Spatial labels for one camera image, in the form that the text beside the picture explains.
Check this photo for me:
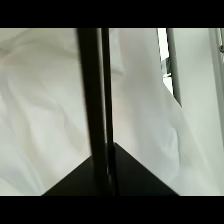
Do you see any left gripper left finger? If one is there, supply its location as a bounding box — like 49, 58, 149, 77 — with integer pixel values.
41, 155, 98, 197

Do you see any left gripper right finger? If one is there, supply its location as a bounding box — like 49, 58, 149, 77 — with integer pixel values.
112, 142, 180, 197

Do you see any white long-sleeved shirt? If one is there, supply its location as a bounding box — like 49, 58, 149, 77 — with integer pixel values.
0, 28, 224, 197

